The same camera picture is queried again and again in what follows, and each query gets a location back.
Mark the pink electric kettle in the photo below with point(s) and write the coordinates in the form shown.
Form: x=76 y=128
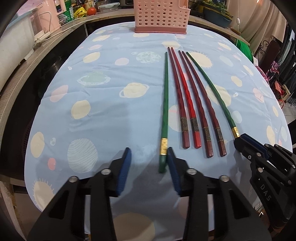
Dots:
x=48 y=16

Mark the green chopstick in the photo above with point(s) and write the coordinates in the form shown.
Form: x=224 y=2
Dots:
x=229 y=118
x=165 y=117

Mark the red tomato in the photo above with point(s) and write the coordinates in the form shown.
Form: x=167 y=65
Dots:
x=91 y=11

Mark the blue planet pattern tablecloth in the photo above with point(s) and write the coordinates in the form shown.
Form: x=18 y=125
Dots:
x=108 y=96

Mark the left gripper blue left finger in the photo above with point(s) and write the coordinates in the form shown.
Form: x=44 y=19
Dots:
x=119 y=172

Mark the dark red chopstick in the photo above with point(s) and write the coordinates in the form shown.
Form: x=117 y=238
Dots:
x=181 y=107
x=217 y=129
x=204 y=124

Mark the yellow seasoning packet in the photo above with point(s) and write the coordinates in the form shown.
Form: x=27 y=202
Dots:
x=80 y=12

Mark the pink perforated utensil basket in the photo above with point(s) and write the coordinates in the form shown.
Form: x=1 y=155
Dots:
x=161 y=16

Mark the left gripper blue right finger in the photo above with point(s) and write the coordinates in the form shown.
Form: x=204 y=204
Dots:
x=178 y=170

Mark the green plastic bag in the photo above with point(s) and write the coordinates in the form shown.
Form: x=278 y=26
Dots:
x=245 y=49

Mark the pink floral fabric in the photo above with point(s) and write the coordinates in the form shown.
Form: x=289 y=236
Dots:
x=272 y=70

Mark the beige curtain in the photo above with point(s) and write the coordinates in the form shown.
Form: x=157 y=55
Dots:
x=257 y=21

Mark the bright red chopstick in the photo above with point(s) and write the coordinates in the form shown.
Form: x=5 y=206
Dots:
x=192 y=113

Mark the clear glass food container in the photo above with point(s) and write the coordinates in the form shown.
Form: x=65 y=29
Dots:
x=104 y=8

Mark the green leafy vegetables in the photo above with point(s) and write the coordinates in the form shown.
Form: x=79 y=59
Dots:
x=219 y=6

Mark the blue plastic basin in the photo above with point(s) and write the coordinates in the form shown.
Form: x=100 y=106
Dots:
x=216 y=18

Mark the white plastic tub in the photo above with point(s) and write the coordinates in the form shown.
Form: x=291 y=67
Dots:
x=17 y=44

